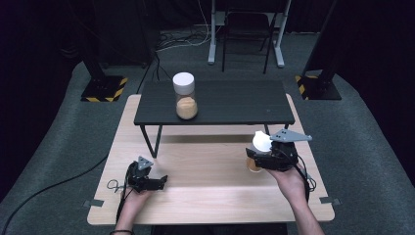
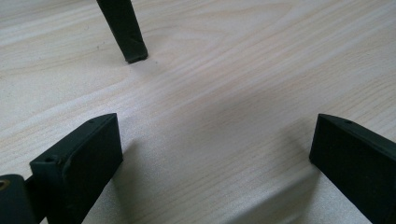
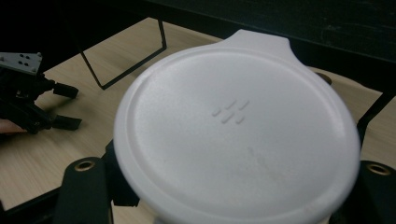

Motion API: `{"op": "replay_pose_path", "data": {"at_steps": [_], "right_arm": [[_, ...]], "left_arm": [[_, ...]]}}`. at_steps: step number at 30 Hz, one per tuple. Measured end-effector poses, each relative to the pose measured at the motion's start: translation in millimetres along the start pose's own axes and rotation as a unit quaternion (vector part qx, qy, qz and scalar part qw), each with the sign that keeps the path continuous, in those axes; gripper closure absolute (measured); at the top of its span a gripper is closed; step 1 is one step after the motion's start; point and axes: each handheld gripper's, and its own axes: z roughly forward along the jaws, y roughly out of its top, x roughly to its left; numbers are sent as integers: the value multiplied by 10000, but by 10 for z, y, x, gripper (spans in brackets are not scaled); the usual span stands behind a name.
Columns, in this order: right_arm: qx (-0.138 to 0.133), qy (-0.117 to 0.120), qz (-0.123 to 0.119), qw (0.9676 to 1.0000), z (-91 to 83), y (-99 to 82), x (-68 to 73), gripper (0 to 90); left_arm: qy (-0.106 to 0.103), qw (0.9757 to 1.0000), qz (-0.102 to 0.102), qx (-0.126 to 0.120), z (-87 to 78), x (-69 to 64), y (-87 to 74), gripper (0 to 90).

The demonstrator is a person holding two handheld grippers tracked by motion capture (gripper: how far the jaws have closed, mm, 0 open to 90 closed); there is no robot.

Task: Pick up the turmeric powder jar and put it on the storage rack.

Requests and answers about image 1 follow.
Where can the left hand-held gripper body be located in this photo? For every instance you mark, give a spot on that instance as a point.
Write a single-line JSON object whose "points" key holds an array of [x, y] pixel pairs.
{"points": [[139, 178]]}

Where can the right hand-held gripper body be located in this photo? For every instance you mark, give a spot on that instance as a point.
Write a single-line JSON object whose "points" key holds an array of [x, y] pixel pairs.
{"points": [[282, 156]]}

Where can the clear jar with white lid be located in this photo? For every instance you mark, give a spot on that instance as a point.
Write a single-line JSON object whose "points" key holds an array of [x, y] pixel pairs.
{"points": [[185, 98], [262, 142]]}

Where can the person's left hand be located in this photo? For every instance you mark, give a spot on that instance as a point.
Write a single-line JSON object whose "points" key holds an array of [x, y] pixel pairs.
{"points": [[132, 200]]}

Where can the person's right hand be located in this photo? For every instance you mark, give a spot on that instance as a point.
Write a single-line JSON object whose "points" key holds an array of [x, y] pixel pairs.
{"points": [[292, 184]]}

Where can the grey tape piece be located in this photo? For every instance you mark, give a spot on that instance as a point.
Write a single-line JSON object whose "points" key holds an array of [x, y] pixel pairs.
{"points": [[330, 200], [93, 203]]}

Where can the black wristband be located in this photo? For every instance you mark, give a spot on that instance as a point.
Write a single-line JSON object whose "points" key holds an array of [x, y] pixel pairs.
{"points": [[121, 232]]}

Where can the black low shelf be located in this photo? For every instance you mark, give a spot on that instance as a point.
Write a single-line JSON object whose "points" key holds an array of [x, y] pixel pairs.
{"points": [[228, 101]]}

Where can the black stand with striped base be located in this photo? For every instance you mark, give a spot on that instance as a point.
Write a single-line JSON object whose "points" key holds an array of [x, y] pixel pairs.
{"points": [[102, 88], [318, 86]]}

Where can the black chair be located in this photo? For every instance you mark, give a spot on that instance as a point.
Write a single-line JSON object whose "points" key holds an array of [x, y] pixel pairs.
{"points": [[248, 23], [212, 45]]}

